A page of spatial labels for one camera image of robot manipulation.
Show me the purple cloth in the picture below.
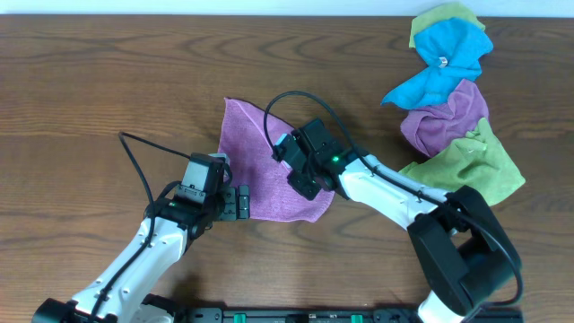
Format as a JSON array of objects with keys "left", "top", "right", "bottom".
[
  {"left": 218, "top": 98, "right": 335, "bottom": 223},
  {"left": 400, "top": 79, "right": 489, "bottom": 157}
]

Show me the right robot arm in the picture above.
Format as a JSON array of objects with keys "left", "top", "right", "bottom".
[{"left": 273, "top": 119, "right": 524, "bottom": 322}]

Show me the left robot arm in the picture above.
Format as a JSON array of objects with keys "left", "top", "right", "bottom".
[{"left": 31, "top": 153, "right": 249, "bottom": 322}]

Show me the purple cloth in pile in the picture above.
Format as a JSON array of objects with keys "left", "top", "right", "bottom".
[{"left": 400, "top": 79, "right": 489, "bottom": 157}]

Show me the large green cloth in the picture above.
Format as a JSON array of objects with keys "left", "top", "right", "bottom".
[{"left": 399, "top": 118, "right": 526, "bottom": 206}]

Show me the blue cloth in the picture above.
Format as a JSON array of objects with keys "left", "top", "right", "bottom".
[{"left": 382, "top": 18, "right": 493, "bottom": 110}]

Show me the green cloth at top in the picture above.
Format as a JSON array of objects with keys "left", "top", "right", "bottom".
[{"left": 409, "top": 2, "right": 486, "bottom": 48}]

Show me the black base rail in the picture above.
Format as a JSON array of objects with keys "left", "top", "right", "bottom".
[{"left": 174, "top": 306, "right": 525, "bottom": 323}]

